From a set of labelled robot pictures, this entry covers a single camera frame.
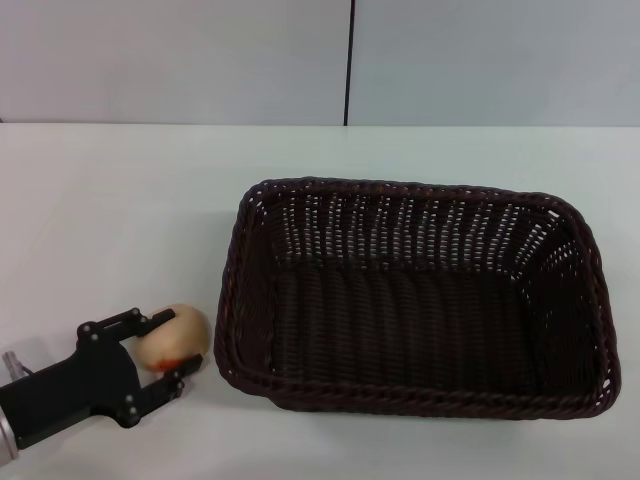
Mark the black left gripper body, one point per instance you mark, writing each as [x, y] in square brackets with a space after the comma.
[75, 385]

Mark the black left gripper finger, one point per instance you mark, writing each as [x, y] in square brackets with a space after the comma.
[131, 322]
[160, 390]

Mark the pale peach with red patch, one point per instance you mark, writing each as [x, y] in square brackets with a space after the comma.
[182, 332]

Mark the dark brown woven plastic basket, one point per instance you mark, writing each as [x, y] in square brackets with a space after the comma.
[415, 310]

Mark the thin black vertical wall strip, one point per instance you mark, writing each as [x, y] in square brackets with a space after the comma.
[349, 60]

